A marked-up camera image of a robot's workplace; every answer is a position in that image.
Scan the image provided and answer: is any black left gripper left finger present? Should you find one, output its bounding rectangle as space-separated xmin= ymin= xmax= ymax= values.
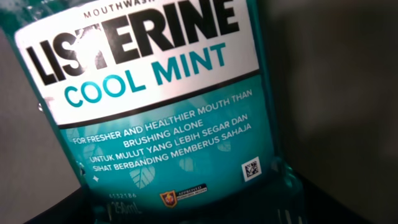
xmin=25 ymin=187 xmax=93 ymax=224

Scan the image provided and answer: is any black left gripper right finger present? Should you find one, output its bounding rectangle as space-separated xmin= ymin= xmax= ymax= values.
xmin=298 ymin=174 xmax=371 ymax=224

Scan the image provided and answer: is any blue mouthwash bottle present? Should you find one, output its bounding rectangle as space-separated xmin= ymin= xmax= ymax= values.
xmin=1 ymin=0 xmax=307 ymax=223

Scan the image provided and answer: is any grey plastic mesh basket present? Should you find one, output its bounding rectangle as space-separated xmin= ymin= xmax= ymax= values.
xmin=1 ymin=1 xmax=397 ymax=223

